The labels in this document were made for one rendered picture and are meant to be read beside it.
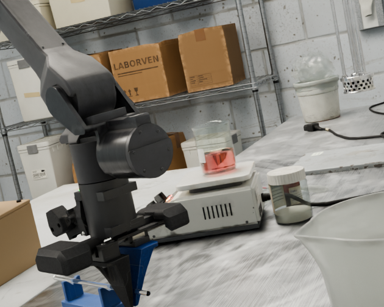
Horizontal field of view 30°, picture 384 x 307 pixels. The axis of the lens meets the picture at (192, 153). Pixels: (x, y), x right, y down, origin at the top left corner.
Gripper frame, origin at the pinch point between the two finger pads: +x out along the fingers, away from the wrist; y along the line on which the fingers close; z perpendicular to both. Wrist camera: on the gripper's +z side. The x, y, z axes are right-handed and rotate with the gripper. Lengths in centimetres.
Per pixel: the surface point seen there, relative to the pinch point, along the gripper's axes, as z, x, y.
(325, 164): 20, 3, -68
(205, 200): 12.8, -1.5, -26.9
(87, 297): 10.0, 3.7, -0.6
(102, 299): 3.9, 2.5, 1.2
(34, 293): 23.5, 4.6, -0.6
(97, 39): 251, -42, -192
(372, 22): 114, -21, -247
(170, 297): 0.2, 4.7, -6.0
